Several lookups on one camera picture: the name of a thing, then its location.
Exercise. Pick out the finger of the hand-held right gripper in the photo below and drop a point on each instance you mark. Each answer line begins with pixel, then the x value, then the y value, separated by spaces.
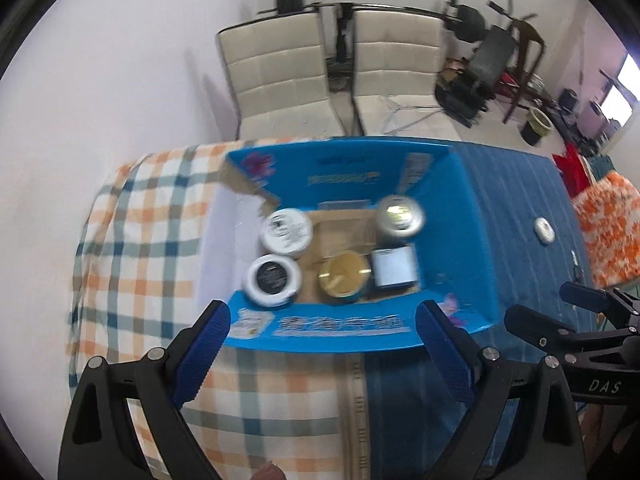
pixel 585 294
pixel 540 327

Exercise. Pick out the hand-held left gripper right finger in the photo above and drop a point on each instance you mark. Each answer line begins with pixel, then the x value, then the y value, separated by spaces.
pixel 445 355

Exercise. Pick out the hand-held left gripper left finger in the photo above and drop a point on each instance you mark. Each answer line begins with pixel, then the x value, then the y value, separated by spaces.
pixel 200 355

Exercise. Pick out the grey charger adapter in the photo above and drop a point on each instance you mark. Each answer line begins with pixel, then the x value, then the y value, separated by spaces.
pixel 393 266

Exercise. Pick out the round black white tin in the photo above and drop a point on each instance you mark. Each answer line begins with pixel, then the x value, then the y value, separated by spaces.
pixel 272 277

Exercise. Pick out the round gold tin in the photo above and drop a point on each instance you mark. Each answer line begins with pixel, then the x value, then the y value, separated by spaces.
pixel 344 275

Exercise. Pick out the round silver tin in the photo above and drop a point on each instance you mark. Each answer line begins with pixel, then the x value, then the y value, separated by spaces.
pixel 400 215

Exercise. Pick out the white round jar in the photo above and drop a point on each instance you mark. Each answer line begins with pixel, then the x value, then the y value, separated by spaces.
pixel 286 232

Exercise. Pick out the blue cardboard box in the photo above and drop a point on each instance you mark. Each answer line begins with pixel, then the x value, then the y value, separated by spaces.
pixel 350 177

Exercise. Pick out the person's right forearm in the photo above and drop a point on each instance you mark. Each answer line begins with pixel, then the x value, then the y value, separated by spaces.
pixel 600 425

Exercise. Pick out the person's left hand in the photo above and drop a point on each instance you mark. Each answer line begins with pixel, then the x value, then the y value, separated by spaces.
pixel 271 473

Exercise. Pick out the black car key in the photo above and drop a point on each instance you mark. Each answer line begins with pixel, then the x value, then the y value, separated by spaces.
pixel 576 265

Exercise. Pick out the orange floral blanket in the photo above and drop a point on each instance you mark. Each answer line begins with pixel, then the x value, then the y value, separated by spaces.
pixel 610 230

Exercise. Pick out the small white earbud case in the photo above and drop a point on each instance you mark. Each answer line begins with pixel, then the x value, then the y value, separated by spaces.
pixel 544 230

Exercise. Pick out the orange teal plaid cloth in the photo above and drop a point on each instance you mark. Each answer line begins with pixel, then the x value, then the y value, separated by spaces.
pixel 140 260

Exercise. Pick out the blue striped cloth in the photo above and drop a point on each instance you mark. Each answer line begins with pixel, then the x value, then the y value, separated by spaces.
pixel 525 185

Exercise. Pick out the red cloth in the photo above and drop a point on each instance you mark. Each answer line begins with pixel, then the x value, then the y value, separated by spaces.
pixel 575 167

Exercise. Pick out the dark floor equipment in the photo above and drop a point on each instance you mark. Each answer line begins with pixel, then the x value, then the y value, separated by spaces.
pixel 575 130

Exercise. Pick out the black waste bin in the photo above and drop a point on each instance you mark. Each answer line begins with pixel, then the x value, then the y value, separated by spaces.
pixel 535 127

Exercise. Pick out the exercise bike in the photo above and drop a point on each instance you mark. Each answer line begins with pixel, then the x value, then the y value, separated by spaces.
pixel 597 110

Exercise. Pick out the small black speaker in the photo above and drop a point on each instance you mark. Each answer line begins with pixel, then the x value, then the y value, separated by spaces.
pixel 568 99

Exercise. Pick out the window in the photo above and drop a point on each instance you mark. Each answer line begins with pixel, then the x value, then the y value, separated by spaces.
pixel 625 90

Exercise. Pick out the brown wooden chair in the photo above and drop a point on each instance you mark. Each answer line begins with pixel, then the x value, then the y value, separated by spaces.
pixel 525 45

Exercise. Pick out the black weight bench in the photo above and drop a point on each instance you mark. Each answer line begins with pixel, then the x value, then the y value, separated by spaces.
pixel 492 55

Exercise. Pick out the white padded chair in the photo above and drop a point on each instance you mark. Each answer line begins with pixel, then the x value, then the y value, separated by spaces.
pixel 280 75
pixel 395 55

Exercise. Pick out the barbell with black plates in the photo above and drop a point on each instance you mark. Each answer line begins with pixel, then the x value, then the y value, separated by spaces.
pixel 470 22

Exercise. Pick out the white squat rack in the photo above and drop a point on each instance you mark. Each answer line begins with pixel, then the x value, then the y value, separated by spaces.
pixel 342 45

